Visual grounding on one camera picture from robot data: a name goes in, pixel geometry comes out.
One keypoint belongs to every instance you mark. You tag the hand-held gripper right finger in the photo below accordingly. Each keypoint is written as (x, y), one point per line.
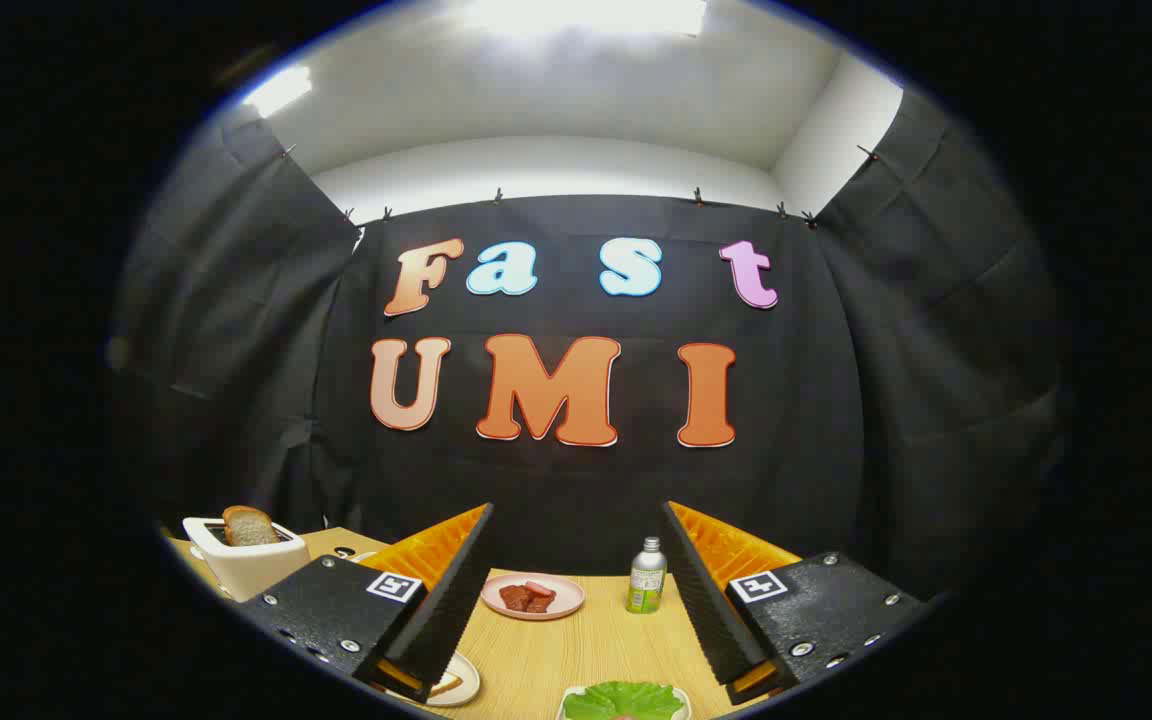
(701, 600)

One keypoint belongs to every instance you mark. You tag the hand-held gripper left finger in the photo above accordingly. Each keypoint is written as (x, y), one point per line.
(456, 600)

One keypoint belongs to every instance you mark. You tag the green lettuce leaf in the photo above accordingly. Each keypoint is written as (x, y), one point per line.
(626, 700)

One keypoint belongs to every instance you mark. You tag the green label bottle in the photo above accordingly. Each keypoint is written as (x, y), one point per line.
(646, 585)

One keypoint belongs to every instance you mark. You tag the dark red meat slice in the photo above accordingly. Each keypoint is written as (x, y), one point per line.
(516, 599)

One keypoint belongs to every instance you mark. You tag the red sausage piece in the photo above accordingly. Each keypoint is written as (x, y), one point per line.
(539, 588)

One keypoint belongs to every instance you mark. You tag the round white plate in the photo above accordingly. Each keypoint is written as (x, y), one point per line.
(466, 685)

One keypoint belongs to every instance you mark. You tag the white bread slice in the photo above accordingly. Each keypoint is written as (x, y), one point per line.
(448, 686)

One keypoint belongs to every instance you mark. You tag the white curved dish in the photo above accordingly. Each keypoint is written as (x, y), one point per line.
(685, 700)

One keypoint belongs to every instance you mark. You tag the pink plate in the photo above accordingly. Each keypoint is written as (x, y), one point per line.
(571, 598)

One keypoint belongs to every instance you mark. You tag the white toaster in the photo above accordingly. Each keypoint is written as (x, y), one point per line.
(246, 572)

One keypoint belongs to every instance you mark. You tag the toasted bread slice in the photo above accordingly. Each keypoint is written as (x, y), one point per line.
(249, 527)

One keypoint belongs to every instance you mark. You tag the ceiling light panel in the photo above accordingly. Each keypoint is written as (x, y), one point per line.
(586, 15)
(279, 90)

